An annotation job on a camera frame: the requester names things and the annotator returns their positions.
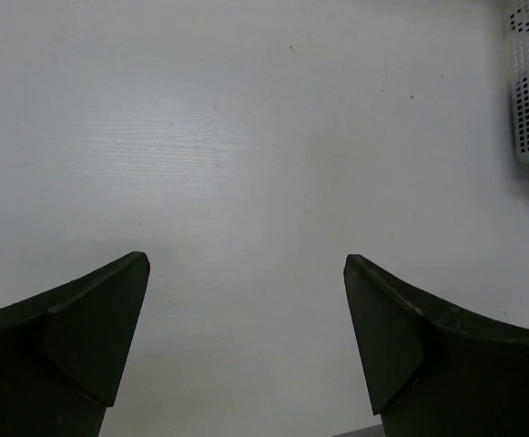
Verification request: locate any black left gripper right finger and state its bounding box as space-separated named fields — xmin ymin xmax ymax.
xmin=343 ymin=255 xmax=529 ymax=436

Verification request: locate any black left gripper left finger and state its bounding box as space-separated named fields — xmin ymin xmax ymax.
xmin=0 ymin=251 xmax=150 ymax=436

